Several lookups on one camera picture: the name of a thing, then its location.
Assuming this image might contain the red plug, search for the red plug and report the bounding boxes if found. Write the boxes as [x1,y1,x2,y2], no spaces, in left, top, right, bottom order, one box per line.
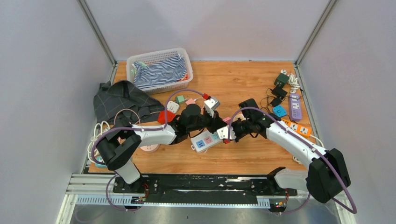
[157,110,176,125]

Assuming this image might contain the dark grey plaid cloth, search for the dark grey plaid cloth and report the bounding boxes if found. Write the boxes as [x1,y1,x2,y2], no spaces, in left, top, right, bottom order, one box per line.
[93,80,164,124]

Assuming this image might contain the coiled white socket cable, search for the coiled white socket cable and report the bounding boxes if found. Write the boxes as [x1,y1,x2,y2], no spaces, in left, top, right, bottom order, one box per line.
[113,108,141,127]

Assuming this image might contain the round pink socket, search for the round pink socket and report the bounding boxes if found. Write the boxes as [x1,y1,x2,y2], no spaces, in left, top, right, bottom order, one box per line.
[140,144,160,153]

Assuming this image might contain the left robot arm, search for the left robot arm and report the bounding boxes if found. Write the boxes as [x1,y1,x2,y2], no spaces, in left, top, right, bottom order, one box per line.
[93,105,227,193]

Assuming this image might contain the black adapter at right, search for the black adapter at right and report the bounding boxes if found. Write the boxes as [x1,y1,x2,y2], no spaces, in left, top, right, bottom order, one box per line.
[271,86,288,100]

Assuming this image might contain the white long power strip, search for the white long power strip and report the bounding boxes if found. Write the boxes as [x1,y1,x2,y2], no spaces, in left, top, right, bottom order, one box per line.
[191,130,223,153]

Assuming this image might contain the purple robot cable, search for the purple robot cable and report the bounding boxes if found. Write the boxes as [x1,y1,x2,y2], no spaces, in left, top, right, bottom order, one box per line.
[227,106,357,216]
[90,89,211,213]

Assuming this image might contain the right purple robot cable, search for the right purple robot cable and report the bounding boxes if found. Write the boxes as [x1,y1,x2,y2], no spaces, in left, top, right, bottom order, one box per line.
[227,106,357,216]

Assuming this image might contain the teal power strip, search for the teal power strip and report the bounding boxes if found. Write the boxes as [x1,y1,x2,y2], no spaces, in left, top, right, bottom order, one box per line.
[95,156,106,168]

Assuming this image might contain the dark green adapter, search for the dark green adapter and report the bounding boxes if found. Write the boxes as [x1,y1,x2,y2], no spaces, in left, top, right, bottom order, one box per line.
[274,73,289,88]

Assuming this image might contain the orange power strip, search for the orange power strip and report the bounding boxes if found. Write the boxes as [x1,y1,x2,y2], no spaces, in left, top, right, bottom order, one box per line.
[281,119,312,138]

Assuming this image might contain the striped cloth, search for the striped cloth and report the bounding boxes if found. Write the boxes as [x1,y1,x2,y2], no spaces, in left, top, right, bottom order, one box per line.
[131,55,188,89]

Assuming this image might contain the white plastic basket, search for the white plastic basket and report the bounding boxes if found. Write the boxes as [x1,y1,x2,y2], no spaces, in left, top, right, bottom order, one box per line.
[126,48,193,95]

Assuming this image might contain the white plug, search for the white plug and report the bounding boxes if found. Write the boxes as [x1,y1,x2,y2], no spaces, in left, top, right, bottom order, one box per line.
[166,101,180,114]

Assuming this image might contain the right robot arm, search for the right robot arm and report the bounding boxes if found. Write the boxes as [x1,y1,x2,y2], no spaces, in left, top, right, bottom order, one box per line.
[223,98,352,203]

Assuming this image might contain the pink plug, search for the pink plug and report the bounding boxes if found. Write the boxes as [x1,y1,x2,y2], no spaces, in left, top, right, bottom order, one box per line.
[223,117,232,125]

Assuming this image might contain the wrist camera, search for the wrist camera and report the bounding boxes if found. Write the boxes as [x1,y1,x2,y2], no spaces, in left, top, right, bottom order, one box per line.
[204,97,220,118]
[216,126,236,140]

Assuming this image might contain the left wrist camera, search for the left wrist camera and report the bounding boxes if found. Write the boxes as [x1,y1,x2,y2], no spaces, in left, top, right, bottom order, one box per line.
[204,97,220,118]

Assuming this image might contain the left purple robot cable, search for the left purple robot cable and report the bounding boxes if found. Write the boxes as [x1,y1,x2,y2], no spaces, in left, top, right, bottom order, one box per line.
[90,89,211,213]

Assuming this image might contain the black power adapter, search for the black power adapter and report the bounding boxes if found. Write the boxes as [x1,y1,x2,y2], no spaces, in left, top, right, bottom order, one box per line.
[260,95,282,112]

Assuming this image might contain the green small charger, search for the green small charger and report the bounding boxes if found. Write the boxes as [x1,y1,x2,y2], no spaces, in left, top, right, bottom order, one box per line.
[175,95,185,105]

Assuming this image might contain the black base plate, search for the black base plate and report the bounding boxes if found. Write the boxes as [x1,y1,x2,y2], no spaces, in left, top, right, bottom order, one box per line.
[111,174,297,204]

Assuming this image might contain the blue plug adapter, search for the blue plug adapter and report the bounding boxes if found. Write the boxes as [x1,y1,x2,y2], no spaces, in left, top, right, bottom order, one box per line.
[272,105,287,118]

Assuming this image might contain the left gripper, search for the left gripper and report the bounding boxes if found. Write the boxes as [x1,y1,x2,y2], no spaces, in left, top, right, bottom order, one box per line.
[187,109,227,134]

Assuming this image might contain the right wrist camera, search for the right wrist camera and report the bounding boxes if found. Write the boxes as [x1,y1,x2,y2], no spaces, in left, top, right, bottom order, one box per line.
[216,126,236,140]

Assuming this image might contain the white coiled cable left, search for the white coiled cable left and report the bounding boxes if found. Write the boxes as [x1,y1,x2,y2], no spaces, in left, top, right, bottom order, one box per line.
[87,120,112,163]

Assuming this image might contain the purple power strip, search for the purple power strip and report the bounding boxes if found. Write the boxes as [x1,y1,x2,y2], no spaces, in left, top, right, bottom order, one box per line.
[289,93,302,122]

